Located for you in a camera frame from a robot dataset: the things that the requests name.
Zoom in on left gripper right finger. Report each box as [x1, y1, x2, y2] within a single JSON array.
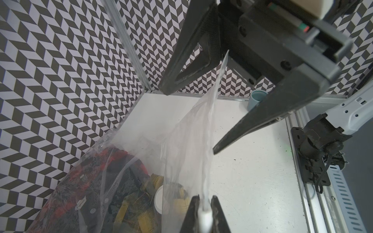
[[211, 195, 231, 233]]

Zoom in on aluminium front rail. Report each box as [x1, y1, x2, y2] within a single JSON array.
[[286, 107, 367, 233]]

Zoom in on clear plastic vacuum bag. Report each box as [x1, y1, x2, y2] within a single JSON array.
[[28, 58, 230, 233]]

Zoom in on teal mug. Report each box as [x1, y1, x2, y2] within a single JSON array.
[[247, 90, 268, 112]]

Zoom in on red black plaid shirt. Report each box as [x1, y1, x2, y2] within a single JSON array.
[[28, 147, 133, 233]]

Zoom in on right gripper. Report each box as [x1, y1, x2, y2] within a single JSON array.
[[158, 1, 353, 155]]

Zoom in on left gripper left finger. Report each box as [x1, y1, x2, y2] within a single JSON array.
[[179, 195, 200, 233]]

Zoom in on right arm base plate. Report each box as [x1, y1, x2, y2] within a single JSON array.
[[291, 127, 348, 194]]

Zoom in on yellow plaid shirt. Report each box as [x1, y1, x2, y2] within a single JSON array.
[[113, 173, 193, 233]]

